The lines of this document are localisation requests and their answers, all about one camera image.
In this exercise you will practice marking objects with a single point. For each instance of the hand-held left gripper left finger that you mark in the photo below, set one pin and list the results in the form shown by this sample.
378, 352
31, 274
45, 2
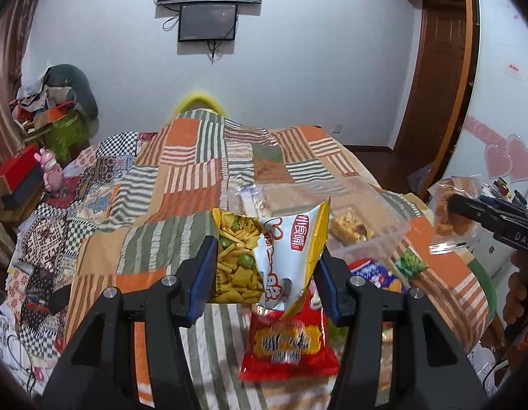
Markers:
203, 274

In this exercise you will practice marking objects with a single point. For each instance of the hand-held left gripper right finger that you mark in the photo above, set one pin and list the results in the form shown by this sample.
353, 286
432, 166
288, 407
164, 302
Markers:
330, 292

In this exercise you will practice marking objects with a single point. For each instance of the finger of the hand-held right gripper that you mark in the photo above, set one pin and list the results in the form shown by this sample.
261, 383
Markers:
471, 209

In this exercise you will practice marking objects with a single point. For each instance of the clear bag of orange snacks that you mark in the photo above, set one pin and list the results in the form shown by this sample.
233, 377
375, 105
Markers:
450, 188

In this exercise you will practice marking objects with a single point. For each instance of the yellow and white snack bag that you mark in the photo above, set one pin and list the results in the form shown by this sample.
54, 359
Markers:
272, 260

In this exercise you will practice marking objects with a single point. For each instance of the clear plastic container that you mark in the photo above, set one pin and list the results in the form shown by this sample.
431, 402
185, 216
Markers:
375, 226

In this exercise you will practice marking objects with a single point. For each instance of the person's right hand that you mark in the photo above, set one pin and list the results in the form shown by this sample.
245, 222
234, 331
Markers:
515, 294

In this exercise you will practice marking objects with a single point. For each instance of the blue snack packet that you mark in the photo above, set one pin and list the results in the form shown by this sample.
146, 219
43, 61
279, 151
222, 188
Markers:
375, 273

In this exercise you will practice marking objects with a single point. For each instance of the pink heart stickers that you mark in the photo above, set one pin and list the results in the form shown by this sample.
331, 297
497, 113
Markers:
507, 158

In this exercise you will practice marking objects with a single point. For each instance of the green plastic stool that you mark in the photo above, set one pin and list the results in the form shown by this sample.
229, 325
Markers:
482, 286

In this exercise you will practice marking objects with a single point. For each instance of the red snack packet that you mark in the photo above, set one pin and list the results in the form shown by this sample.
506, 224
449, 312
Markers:
285, 346

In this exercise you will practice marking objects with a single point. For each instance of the clear packet of yellow pastries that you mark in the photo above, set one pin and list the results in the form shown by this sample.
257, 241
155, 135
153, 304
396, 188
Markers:
349, 224

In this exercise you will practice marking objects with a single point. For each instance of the green snack packet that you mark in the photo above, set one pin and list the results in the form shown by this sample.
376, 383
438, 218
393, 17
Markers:
411, 264

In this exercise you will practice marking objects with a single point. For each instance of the clear packet of pale biscuits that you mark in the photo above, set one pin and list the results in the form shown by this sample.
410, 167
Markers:
252, 200

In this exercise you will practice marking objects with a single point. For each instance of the patchwork blanket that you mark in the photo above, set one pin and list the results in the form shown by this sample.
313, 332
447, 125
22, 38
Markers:
182, 179

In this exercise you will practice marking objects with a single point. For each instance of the white wardrobe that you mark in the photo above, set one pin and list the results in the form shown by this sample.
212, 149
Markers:
503, 72

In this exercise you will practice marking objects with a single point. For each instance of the brown wooden door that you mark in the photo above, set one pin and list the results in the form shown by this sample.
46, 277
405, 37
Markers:
435, 59

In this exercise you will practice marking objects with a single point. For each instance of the yellow pillow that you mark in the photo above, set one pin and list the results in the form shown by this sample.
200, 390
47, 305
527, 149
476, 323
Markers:
200, 100

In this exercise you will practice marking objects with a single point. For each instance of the pink toy figure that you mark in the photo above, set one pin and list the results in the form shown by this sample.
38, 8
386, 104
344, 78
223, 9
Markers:
50, 171

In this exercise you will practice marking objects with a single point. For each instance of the red box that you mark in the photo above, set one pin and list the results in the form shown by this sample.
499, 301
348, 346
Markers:
16, 168

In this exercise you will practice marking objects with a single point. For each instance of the dark grey bag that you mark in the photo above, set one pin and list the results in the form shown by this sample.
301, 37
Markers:
71, 85

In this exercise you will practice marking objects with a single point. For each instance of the brown striped curtain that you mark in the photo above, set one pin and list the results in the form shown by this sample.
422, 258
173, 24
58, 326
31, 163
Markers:
5, 72

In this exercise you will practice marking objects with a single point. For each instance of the wall outlet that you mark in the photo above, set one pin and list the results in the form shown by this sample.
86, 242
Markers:
337, 127

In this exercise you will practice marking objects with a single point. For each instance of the small black wall monitor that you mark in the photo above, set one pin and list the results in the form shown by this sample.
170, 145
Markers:
208, 22

